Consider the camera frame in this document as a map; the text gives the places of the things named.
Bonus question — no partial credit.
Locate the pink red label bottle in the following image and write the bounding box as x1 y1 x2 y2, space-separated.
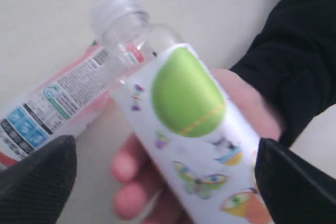
0 39 158 169

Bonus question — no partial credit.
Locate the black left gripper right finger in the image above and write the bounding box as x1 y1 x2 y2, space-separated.
255 138 335 224

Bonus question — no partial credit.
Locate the bottle with green apple label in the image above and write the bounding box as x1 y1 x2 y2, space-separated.
90 0 273 223

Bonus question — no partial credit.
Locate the black sleeved forearm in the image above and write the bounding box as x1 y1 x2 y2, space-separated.
232 0 335 147

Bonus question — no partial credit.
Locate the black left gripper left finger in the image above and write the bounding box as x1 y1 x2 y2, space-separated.
1 135 77 223

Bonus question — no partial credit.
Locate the person's open bare hand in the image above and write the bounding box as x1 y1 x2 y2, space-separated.
111 68 286 223

